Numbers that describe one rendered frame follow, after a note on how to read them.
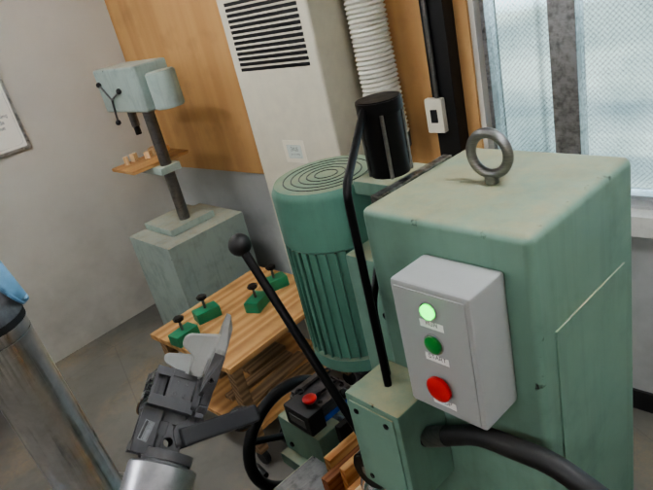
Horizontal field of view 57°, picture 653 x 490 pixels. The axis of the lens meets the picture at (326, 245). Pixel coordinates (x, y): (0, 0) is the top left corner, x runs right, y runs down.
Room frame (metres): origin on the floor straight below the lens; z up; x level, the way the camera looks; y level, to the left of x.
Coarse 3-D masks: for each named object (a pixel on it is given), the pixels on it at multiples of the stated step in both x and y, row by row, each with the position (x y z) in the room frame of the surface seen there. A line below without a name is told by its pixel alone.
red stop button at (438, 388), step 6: (432, 378) 0.50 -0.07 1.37; (438, 378) 0.50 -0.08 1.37; (432, 384) 0.50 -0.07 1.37; (438, 384) 0.49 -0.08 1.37; (444, 384) 0.49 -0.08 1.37; (432, 390) 0.50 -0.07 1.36; (438, 390) 0.49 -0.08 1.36; (444, 390) 0.49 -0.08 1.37; (450, 390) 0.49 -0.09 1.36; (432, 396) 0.50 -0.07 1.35; (438, 396) 0.50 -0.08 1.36; (444, 396) 0.49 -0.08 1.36; (450, 396) 0.49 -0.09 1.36
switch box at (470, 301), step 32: (416, 288) 0.52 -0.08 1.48; (448, 288) 0.50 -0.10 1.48; (480, 288) 0.48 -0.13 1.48; (416, 320) 0.52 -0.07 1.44; (448, 320) 0.49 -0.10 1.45; (480, 320) 0.47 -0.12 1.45; (416, 352) 0.53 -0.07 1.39; (448, 352) 0.49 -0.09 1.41; (480, 352) 0.47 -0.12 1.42; (416, 384) 0.53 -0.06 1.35; (448, 384) 0.50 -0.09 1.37; (480, 384) 0.47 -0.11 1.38; (512, 384) 0.50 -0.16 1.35; (480, 416) 0.47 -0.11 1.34
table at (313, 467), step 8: (288, 448) 1.02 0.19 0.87; (288, 456) 1.00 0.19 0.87; (296, 456) 0.99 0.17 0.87; (312, 456) 0.95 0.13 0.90; (288, 464) 1.00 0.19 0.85; (296, 464) 0.97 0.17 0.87; (304, 464) 0.93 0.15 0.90; (312, 464) 0.93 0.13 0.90; (320, 464) 0.92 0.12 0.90; (296, 472) 0.91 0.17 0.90; (304, 472) 0.91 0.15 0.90; (312, 472) 0.90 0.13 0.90; (320, 472) 0.90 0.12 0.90; (288, 480) 0.90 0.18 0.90; (296, 480) 0.89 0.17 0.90; (304, 480) 0.89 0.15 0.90; (312, 480) 0.88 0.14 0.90; (320, 480) 0.88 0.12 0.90; (280, 488) 0.88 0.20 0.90; (288, 488) 0.88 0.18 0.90; (296, 488) 0.87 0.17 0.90; (304, 488) 0.87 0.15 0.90; (312, 488) 0.86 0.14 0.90; (320, 488) 0.86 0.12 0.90
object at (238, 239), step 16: (240, 240) 0.82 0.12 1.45; (240, 256) 0.82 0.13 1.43; (256, 272) 0.80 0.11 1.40; (272, 288) 0.79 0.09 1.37; (272, 304) 0.78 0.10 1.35; (288, 320) 0.77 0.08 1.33; (304, 352) 0.74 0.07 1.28; (320, 368) 0.73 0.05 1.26; (336, 400) 0.71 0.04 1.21; (368, 480) 0.65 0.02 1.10
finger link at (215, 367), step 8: (216, 360) 0.69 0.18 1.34; (208, 368) 0.68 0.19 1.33; (216, 368) 0.68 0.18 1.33; (208, 376) 0.68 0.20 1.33; (216, 376) 0.67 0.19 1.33; (200, 384) 0.68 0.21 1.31; (208, 384) 0.67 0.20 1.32; (216, 384) 0.67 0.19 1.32; (200, 392) 0.66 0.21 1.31; (208, 392) 0.66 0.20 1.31; (200, 400) 0.67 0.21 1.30; (208, 400) 0.66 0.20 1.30
